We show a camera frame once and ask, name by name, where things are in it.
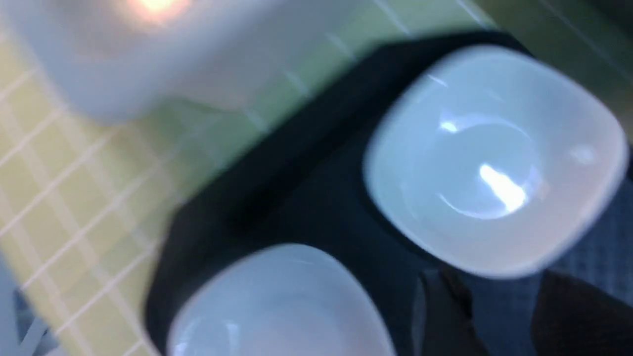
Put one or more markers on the black plastic serving tray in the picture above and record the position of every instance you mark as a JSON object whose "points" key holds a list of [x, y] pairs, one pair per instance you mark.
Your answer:
{"points": [[303, 185]]}

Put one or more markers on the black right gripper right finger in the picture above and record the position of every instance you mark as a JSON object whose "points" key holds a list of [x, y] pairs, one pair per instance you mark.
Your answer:
{"points": [[575, 318]]}

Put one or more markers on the white square dish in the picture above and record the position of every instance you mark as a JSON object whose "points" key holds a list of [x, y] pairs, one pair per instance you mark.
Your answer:
{"points": [[284, 300], [494, 162]]}

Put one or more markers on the large white plastic tub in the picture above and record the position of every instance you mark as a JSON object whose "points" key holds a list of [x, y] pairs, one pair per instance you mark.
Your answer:
{"points": [[115, 60]]}

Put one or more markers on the green checkered tablecloth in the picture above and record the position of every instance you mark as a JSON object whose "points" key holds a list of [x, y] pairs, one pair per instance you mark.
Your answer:
{"points": [[83, 206]]}

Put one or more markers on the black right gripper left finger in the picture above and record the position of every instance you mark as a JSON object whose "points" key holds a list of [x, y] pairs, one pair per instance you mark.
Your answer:
{"points": [[443, 316]]}

